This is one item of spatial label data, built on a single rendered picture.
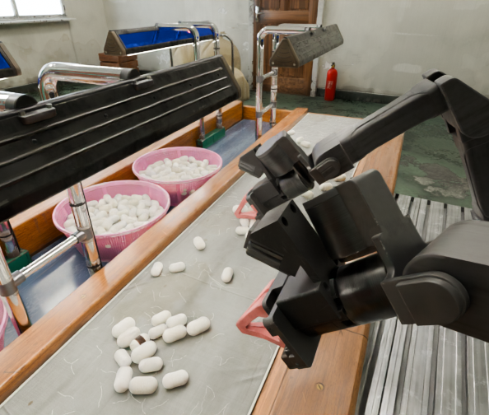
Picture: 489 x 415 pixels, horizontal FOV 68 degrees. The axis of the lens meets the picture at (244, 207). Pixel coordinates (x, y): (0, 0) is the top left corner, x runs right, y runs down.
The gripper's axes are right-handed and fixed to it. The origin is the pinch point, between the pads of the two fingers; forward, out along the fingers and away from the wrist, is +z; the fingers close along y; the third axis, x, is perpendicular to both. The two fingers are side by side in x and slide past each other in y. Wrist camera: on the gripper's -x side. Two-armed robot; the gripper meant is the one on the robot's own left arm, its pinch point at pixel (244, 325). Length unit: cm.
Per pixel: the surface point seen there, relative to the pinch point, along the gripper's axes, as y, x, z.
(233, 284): -17.7, 2.7, 15.3
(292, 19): -488, -100, 106
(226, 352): -4.0, 6.1, 11.2
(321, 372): -4.5, 13.1, -1.1
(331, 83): -470, -3, 104
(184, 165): -61, -21, 44
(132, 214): -30, -19, 41
